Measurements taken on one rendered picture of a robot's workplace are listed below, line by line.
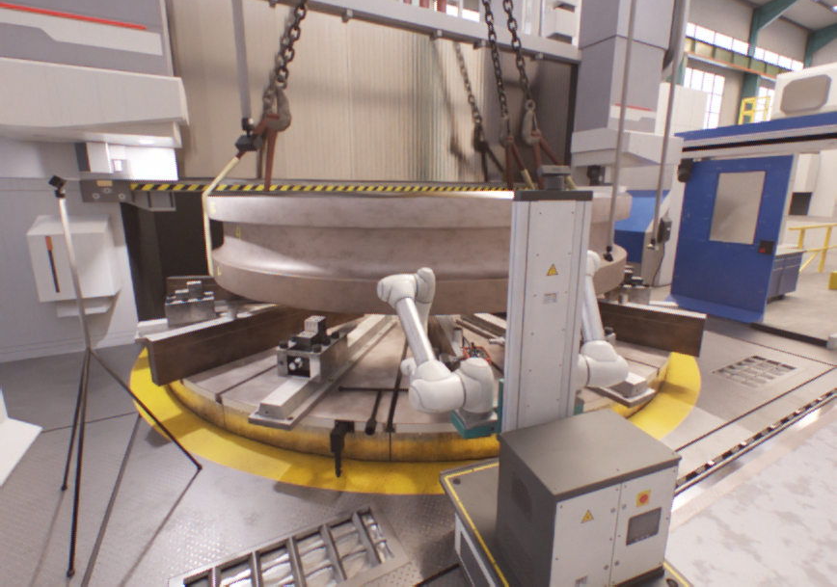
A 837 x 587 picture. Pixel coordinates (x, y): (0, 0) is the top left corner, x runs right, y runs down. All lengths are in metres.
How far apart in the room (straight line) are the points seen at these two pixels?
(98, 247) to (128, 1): 2.38
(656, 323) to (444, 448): 2.45
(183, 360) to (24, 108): 1.97
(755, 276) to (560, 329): 5.49
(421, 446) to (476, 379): 1.14
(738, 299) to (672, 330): 2.98
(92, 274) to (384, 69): 4.32
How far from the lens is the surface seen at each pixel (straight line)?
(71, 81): 3.66
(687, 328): 4.30
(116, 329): 5.79
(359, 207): 2.88
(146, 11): 4.18
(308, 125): 5.60
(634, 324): 4.35
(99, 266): 5.24
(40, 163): 4.67
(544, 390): 1.84
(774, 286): 8.58
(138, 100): 3.59
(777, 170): 6.99
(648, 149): 6.54
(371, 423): 2.60
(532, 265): 1.59
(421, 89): 6.31
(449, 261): 3.00
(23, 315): 5.92
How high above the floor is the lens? 1.77
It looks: 12 degrees down
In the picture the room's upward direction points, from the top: straight up
